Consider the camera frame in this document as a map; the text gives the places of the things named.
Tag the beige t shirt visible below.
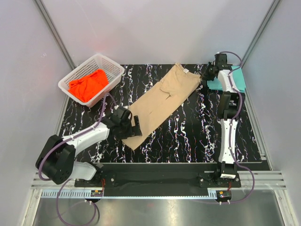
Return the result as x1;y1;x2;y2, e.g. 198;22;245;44
122;63;201;150

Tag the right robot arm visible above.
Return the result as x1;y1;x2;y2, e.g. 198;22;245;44
202;51;245;187

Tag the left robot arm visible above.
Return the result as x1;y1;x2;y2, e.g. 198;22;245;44
35;106;142;186

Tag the folded teal t shirt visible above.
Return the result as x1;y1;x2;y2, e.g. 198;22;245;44
207;66;246;93

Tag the orange t shirt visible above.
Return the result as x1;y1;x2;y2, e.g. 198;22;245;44
68;69;109;103

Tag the white plastic laundry basket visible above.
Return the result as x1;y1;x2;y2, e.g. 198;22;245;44
58;54;125;108

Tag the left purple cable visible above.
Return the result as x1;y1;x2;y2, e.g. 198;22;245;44
39;93;118;224

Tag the white slotted cable duct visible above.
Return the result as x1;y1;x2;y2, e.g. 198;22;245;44
41;189;217;200

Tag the aluminium frame rail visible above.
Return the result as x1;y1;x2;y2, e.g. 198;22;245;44
238;171;286;190

